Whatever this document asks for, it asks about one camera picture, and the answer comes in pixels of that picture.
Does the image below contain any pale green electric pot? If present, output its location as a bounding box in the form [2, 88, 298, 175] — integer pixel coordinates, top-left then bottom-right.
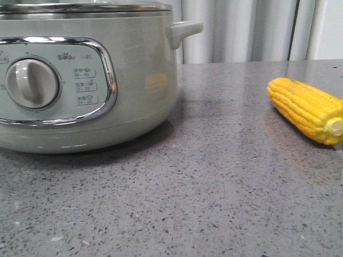
[1, 11, 203, 154]

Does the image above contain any white curtain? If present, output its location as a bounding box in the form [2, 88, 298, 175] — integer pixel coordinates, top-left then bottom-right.
[171, 1, 342, 64]

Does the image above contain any yellow corn cob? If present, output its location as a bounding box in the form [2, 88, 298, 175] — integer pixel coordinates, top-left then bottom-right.
[267, 78, 342, 145]

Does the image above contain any glass lid with steel rim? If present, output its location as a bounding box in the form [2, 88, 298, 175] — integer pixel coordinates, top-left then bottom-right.
[1, 1, 173, 14]

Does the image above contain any grey timer knob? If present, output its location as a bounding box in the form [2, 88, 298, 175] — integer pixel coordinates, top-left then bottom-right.
[6, 59, 59, 109]

